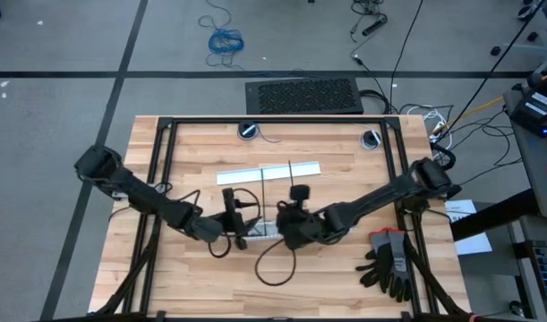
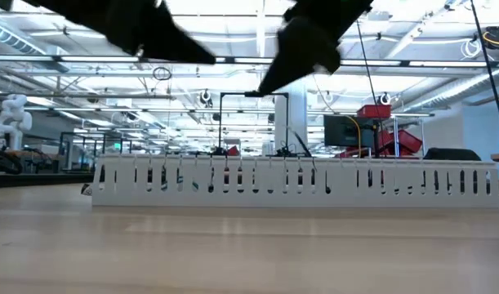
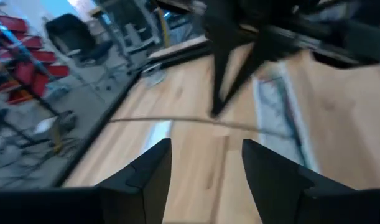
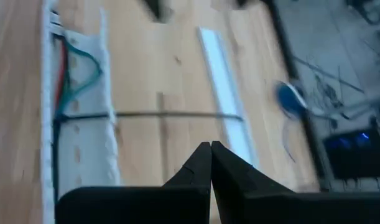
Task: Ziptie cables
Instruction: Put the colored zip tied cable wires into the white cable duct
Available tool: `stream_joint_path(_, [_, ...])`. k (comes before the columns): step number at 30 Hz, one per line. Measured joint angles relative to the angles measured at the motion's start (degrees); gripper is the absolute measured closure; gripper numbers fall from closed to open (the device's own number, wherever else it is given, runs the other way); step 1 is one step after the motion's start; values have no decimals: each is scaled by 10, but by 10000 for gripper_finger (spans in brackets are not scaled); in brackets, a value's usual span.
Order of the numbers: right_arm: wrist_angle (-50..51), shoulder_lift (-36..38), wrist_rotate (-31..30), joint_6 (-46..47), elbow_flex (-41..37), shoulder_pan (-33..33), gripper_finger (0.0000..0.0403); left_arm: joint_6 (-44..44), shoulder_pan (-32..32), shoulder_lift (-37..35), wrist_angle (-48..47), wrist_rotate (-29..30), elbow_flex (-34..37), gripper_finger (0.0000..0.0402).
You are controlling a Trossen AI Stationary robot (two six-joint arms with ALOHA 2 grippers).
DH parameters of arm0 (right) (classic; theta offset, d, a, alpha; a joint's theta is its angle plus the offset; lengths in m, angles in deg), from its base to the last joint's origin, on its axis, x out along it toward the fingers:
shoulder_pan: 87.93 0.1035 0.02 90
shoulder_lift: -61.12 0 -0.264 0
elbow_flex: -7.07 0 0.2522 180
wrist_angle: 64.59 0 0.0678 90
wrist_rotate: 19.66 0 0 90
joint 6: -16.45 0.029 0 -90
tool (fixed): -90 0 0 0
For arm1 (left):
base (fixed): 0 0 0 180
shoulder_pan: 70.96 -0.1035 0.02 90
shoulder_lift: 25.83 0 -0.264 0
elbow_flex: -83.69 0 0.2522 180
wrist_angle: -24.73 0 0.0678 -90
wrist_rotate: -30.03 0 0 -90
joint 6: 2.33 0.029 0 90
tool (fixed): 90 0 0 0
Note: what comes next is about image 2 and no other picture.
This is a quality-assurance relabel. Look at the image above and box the black metal workstation frame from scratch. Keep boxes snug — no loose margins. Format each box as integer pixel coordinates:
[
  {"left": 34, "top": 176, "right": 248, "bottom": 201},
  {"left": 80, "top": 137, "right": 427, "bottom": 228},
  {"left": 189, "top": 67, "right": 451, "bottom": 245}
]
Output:
[{"left": 59, "top": 131, "right": 134, "bottom": 156}]

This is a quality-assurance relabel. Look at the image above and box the red storage bin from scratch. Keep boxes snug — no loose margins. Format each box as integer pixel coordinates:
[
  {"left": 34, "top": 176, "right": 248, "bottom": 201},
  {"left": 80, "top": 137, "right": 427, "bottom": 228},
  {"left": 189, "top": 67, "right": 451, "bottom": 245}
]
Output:
[{"left": 378, "top": 129, "right": 424, "bottom": 156}]

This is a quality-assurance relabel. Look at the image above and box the white slotted cable duct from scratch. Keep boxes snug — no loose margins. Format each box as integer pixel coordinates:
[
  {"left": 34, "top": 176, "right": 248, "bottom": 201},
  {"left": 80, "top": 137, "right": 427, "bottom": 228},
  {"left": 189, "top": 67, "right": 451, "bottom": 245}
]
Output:
[{"left": 91, "top": 154, "right": 499, "bottom": 209}]

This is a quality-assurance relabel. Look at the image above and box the dark background table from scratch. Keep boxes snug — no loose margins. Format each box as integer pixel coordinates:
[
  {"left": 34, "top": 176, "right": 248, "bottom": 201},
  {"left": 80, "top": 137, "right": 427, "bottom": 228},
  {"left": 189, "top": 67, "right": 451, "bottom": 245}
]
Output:
[{"left": 0, "top": 173, "right": 94, "bottom": 189}]

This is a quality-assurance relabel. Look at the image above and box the black ceiling cable reel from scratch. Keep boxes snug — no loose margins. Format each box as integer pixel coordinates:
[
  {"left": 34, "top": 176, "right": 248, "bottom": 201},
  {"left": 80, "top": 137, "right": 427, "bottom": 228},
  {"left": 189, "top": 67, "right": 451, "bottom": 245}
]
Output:
[{"left": 483, "top": 26, "right": 499, "bottom": 51}]

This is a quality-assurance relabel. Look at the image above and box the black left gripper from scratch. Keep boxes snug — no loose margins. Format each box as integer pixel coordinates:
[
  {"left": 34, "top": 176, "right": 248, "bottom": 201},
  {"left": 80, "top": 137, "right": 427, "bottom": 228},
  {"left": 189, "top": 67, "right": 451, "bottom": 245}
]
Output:
[{"left": 32, "top": 0, "right": 216, "bottom": 65}]

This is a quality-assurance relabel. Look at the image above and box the black monitor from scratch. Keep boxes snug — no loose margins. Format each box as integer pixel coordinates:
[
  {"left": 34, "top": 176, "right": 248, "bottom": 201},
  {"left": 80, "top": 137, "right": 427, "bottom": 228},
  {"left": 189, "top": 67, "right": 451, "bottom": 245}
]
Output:
[{"left": 323, "top": 114, "right": 376, "bottom": 149}]

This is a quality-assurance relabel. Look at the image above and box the metal shelf rack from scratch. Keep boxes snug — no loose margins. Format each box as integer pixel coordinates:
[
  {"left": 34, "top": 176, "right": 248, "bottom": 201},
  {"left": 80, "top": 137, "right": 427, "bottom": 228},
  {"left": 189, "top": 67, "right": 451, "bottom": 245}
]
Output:
[{"left": 390, "top": 113, "right": 434, "bottom": 158}]

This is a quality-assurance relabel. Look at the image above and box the red box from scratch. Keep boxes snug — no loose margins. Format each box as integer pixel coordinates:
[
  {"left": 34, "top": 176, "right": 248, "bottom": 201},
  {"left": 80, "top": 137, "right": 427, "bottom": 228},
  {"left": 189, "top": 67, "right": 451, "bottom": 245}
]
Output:
[{"left": 357, "top": 104, "right": 392, "bottom": 119}]

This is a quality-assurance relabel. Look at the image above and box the black bag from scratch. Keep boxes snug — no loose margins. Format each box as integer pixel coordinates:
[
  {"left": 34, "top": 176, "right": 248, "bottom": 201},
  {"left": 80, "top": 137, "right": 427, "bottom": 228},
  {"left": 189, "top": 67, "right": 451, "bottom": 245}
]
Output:
[{"left": 423, "top": 147, "right": 482, "bottom": 161}]

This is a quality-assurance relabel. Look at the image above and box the yellow hanging cable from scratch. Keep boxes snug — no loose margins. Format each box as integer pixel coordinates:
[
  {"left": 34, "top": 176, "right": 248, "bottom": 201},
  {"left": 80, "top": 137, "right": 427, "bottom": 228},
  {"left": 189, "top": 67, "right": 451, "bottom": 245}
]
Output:
[{"left": 345, "top": 115, "right": 363, "bottom": 158}]

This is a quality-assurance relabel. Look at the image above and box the thin black hanging cable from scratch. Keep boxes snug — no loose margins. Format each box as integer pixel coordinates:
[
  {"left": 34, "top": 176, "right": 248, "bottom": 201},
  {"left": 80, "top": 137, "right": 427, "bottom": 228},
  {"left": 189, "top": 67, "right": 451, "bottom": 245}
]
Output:
[
  {"left": 357, "top": 20, "right": 381, "bottom": 156},
  {"left": 469, "top": 0, "right": 499, "bottom": 154}
]

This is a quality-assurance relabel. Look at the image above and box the black ceiling cable loop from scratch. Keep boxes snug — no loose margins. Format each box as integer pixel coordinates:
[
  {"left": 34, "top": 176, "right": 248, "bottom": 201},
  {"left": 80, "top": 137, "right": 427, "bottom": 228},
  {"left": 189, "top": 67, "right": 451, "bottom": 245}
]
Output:
[{"left": 152, "top": 66, "right": 172, "bottom": 82}]

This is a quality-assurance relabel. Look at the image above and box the black metal rig frame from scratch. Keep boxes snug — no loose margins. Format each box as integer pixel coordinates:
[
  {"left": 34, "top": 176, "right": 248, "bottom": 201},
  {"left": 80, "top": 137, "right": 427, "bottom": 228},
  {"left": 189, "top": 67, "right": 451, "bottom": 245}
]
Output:
[{"left": 218, "top": 91, "right": 290, "bottom": 156}]

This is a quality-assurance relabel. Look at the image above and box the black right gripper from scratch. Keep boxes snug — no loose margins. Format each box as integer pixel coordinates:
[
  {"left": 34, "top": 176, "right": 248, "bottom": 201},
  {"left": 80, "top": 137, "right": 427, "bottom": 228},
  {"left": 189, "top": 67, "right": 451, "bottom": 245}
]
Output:
[{"left": 256, "top": 0, "right": 375, "bottom": 96}]

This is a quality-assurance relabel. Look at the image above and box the white building column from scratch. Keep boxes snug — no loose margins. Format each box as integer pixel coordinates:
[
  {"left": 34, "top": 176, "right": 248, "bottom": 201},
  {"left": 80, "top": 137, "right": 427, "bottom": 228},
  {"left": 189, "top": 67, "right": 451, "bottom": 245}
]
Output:
[{"left": 274, "top": 81, "right": 309, "bottom": 156}]

